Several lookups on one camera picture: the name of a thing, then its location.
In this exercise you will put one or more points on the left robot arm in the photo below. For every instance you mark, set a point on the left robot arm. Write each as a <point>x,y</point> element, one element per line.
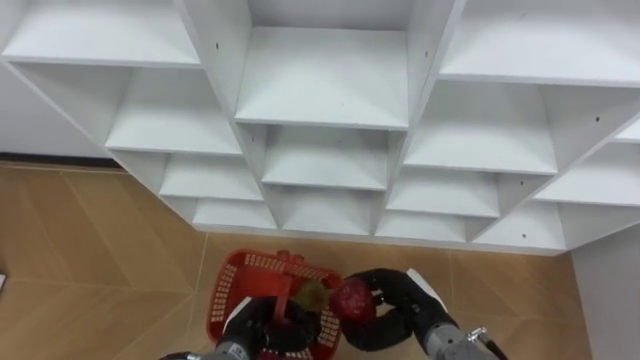
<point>220,352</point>

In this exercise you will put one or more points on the brown green fruit soft toy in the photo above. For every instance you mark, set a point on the brown green fruit soft toy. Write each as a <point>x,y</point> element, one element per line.
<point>310,295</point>

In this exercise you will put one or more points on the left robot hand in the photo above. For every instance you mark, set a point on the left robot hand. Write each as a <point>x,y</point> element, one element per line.
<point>260,325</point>

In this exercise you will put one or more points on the white cubby shelf unit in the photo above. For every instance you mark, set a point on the white cubby shelf unit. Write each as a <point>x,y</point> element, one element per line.
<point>325,100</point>

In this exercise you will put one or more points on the red plastic shopping basket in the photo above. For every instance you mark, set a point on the red plastic shopping basket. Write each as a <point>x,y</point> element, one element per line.
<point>260,280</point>

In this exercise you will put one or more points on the red fruit soft toy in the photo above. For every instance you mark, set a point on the red fruit soft toy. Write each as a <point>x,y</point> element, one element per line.
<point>352,301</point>

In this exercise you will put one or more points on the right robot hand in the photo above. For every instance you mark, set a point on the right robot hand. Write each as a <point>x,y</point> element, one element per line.
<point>400,295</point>

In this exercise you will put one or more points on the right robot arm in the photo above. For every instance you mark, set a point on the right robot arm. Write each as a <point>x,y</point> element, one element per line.
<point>450,345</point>

